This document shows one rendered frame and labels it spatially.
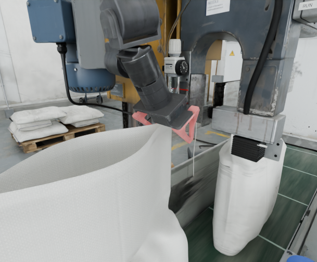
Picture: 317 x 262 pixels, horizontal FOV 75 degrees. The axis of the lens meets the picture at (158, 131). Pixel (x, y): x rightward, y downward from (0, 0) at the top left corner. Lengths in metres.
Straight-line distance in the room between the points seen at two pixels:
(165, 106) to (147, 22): 0.14
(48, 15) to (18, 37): 4.86
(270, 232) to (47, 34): 1.20
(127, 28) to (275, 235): 1.12
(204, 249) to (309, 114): 2.54
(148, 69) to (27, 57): 5.13
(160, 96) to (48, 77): 5.21
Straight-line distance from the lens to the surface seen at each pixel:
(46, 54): 5.54
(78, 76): 0.62
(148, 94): 0.37
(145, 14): 0.35
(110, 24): 0.33
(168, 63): 0.51
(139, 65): 0.35
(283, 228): 1.29
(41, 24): 0.60
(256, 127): 0.48
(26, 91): 5.45
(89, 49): 0.57
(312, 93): 3.22
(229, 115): 0.50
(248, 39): 0.47
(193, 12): 0.55
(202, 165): 1.07
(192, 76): 0.55
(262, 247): 1.16
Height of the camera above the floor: 1.18
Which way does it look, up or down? 19 degrees down
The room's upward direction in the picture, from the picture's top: straight up
